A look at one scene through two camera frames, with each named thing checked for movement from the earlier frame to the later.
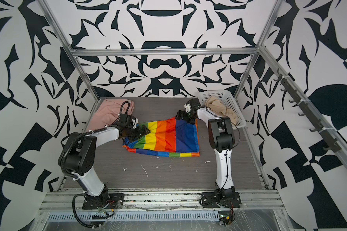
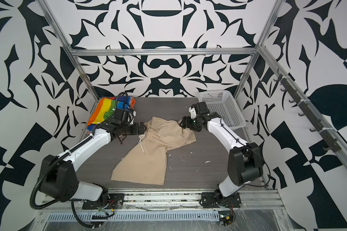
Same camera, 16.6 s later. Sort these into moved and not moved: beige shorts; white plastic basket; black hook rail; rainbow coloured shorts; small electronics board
Moved: beige shorts; rainbow coloured shorts
Not moved: white plastic basket; small electronics board; black hook rail
